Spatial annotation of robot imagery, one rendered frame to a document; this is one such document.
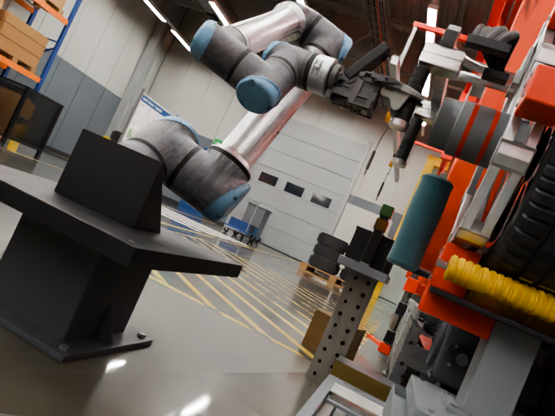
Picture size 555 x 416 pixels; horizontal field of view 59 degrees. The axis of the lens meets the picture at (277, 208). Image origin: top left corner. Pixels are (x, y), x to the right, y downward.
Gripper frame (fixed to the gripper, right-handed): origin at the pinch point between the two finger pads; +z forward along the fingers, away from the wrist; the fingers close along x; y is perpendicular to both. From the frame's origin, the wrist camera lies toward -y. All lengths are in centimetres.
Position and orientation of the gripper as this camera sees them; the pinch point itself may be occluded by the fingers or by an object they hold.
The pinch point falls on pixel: (419, 97)
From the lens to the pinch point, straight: 116.1
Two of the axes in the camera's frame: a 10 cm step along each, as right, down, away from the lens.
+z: 8.8, 3.8, -2.8
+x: -2.4, -1.6, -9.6
